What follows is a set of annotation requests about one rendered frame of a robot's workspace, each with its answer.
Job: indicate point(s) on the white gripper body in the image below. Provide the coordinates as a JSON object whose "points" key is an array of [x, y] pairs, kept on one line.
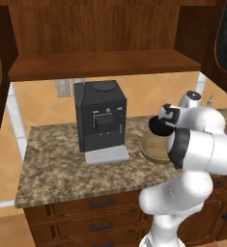
{"points": [[162, 113]]}

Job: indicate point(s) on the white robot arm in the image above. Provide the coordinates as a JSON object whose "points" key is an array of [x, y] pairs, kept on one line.
{"points": [[195, 189]]}

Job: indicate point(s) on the black small bowl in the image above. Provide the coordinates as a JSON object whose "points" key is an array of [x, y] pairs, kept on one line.
{"points": [[160, 128]]}

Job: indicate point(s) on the tan wooden large bowl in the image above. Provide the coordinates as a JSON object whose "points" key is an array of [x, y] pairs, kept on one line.
{"points": [[153, 148]]}

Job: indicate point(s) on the small grey pointed bottle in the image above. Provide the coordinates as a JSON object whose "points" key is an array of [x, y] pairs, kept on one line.
{"points": [[210, 100]]}

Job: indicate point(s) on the black coffee machine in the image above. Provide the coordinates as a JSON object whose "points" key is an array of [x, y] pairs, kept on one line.
{"points": [[100, 128]]}

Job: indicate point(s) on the brown wooden cupboard door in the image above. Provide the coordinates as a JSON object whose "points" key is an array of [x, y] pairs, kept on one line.
{"points": [[205, 222]]}

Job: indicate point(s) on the grey wall socket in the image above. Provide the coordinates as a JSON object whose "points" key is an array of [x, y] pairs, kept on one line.
{"points": [[77, 81], [62, 87]]}

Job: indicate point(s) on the open wooden wall cabinet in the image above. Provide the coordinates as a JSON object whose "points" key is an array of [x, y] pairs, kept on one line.
{"points": [[99, 35]]}

